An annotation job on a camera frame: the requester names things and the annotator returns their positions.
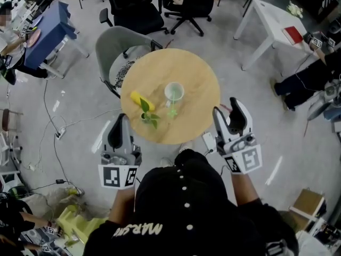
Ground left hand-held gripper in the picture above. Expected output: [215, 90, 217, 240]
[98, 113, 143, 189]

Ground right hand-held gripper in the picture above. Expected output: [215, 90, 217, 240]
[212, 97, 263, 175]

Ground green star stick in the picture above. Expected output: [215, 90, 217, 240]
[166, 87, 179, 119]

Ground person's right forearm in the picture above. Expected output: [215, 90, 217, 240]
[230, 172, 261, 207]

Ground person's left forearm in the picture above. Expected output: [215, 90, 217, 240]
[107, 186, 137, 224]

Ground white power adapter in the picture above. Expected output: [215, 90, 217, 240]
[202, 132, 217, 155]

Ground small green potted plant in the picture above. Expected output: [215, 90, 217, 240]
[139, 97, 162, 130]

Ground yellow toy corn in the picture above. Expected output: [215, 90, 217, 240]
[129, 90, 156, 111]

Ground person's white shoe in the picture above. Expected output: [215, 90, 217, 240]
[179, 141, 194, 154]

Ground white power strip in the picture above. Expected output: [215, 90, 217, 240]
[54, 126, 67, 140]

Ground black-and-white patterned cushion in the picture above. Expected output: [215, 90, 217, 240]
[115, 59, 139, 90]

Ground grey shell chair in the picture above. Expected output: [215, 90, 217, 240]
[95, 26, 164, 99]

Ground yellow-green plastic stool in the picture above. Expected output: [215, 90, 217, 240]
[56, 205, 108, 245]

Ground red book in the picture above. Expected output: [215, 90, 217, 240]
[282, 26, 304, 46]

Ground white rectangular table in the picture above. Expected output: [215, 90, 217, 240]
[233, 0, 318, 71]

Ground cardboard box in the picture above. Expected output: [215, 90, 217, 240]
[288, 187, 327, 221]

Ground black office chair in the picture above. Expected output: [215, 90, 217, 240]
[96, 0, 169, 36]
[152, 0, 215, 36]

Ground blue covered table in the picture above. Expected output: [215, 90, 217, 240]
[19, 1, 90, 80]

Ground pink plate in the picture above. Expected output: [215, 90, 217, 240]
[26, 28, 42, 47]

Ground white flower bunch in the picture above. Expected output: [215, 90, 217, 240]
[286, 0, 304, 18]

